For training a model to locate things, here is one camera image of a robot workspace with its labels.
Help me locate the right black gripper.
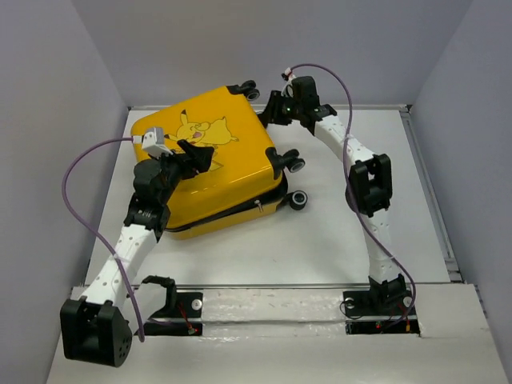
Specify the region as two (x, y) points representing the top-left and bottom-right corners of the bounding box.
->
(258, 90), (303, 126)

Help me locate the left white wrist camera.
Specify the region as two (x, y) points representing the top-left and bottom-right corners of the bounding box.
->
(141, 126), (167, 158)

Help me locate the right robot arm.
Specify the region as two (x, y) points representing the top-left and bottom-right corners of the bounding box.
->
(258, 74), (410, 319)

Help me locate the yellow hard-shell suitcase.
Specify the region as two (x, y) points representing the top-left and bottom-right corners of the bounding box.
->
(130, 80), (308, 239)

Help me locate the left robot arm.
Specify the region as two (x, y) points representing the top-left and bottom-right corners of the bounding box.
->
(59, 139), (214, 367)

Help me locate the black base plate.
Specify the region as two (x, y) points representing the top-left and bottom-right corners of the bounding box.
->
(144, 291), (203, 337)
(339, 290), (420, 335)

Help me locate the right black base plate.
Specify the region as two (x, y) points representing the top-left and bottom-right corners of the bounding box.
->
(339, 290), (420, 335)

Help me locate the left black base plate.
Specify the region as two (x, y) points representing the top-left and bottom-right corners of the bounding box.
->
(144, 291), (203, 337)

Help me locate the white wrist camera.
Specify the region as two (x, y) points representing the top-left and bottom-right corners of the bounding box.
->
(281, 67), (295, 98)
(141, 126), (167, 158)

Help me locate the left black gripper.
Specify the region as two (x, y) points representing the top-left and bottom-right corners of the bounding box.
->
(150, 141), (214, 204)

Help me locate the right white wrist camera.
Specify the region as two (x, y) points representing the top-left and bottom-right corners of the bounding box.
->
(281, 67), (295, 98)

